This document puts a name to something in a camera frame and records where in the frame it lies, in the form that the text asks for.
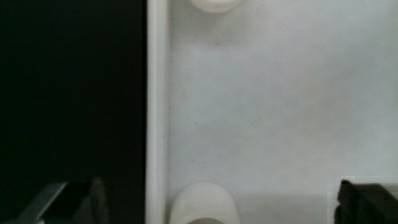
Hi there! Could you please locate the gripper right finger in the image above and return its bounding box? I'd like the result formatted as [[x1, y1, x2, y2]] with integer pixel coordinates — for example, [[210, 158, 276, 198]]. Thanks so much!
[[334, 180, 398, 224]]

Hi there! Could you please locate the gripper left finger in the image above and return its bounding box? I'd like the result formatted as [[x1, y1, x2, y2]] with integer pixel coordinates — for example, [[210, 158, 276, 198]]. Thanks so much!
[[14, 178, 109, 224]]

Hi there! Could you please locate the white square tabletop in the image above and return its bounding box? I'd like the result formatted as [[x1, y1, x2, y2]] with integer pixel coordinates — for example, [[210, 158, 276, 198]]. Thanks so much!
[[146, 0, 398, 224]]

